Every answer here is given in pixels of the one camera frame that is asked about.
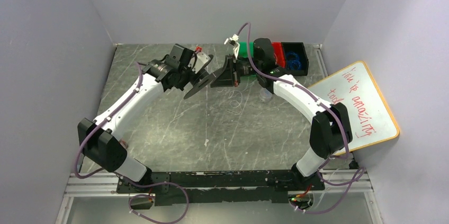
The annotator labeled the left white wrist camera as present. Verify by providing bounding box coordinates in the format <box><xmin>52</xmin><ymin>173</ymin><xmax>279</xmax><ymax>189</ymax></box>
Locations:
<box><xmin>192</xmin><ymin>47</ymin><xmax>214</xmax><ymax>73</ymax></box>

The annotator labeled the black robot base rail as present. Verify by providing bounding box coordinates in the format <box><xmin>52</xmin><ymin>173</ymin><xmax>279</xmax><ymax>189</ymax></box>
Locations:
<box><xmin>116</xmin><ymin>169</ymin><xmax>325</xmax><ymax>206</ymax></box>

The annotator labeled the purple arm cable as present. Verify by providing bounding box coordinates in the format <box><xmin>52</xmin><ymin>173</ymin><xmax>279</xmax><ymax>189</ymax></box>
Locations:
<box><xmin>73</xmin><ymin>61</ymin><xmax>192</xmax><ymax>224</ymax></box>
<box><xmin>237</xmin><ymin>22</ymin><xmax>367</xmax><ymax>216</ymax></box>

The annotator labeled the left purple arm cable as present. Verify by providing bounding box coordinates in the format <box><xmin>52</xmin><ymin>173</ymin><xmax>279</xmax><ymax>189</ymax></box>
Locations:
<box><xmin>73</xmin><ymin>61</ymin><xmax>192</xmax><ymax>224</ymax></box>

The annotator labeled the green plastic bin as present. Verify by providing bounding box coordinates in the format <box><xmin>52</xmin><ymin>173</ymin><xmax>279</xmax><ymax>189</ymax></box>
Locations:
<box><xmin>238</xmin><ymin>42</ymin><xmax>254</xmax><ymax>58</ymax></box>

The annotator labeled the aluminium extrusion frame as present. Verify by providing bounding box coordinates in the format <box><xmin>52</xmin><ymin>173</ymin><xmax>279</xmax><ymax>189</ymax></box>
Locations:
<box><xmin>55</xmin><ymin>169</ymin><xmax>384</xmax><ymax>223</ymax></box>

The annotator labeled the red plastic bin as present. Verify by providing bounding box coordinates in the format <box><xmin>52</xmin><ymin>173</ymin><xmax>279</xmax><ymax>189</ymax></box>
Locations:
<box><xmin>272</xmin><ymin>42</ymin><xmax>286</xmax><ymax>68</ymax></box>

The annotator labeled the pink capped small bottle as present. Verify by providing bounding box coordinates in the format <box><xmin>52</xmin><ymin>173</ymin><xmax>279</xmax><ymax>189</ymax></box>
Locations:
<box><xmin>120</xmin><ymin>140</ymin><xmax>128</xmax><ymax>147</ymax></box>

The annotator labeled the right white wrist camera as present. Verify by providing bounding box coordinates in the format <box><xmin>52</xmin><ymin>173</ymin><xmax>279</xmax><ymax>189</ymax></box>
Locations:
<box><xmin>224</xmin><ymin>34</ymin><xmax>240</xmax><ymax>59</ymax></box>

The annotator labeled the black plastic bin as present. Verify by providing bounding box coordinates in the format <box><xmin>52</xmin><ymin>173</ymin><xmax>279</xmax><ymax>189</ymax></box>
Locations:
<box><xmin>281</xmin><ymin>42</ymin><xmax>309</xmax><ymax>76</ymax></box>

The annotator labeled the black cable spool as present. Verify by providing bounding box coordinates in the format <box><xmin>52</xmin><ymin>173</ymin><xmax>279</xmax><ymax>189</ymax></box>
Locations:
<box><xmin>184</xmin><ymin>58</ymin><xmax>214</xmax><ymax>100</ymax></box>

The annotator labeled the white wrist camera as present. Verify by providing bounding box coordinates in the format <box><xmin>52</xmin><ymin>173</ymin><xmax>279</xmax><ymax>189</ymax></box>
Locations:
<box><xmin>224</xmin><ymin>34</ymin><xmax>240</xmax><ymax>59</ymax></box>
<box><xmin>192</xmin><ymin>47</ymin><xmax>214</xmax><ymax>73</ymax></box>

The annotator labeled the whiteboard with wooden frame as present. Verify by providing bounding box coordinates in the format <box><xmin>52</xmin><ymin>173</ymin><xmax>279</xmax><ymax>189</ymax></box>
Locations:
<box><xmin>309</xmin><ymin>61</ymin><xmax>400</xmax><ymax>151</ymax></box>

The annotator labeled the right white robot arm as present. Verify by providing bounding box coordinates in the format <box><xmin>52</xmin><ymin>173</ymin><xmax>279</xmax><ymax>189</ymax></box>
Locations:
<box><xmin>211</xmin><ymin>34</ymin><xmax>353</xmax><ymax>182</ymax></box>

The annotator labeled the clear round plastic container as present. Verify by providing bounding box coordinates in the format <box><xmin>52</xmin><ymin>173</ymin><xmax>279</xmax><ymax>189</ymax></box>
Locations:
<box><xmin>259</xmin><ymin>88</ymin><xmax>273</xmax><ymax>102</ymax></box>

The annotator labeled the blue coiled cable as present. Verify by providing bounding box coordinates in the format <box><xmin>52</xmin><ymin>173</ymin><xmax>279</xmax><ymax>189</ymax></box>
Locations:
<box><xmin>284</xmin><ymin>51</ymin><xmax>303</xmax><ymax>70</ymax></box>

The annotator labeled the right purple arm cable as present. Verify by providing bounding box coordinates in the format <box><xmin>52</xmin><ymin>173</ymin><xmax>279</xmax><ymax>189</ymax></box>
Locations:
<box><xmin>237</xmin><ymin>22</ymin><xmax>367</xmax><ymax>216</ymax></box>

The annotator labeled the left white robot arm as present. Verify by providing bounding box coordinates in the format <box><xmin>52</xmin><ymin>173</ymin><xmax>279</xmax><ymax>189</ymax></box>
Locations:
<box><xmin>74</xmin><ymin>44</ymin><xmax>213</xmax><ymax>187</ymax></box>

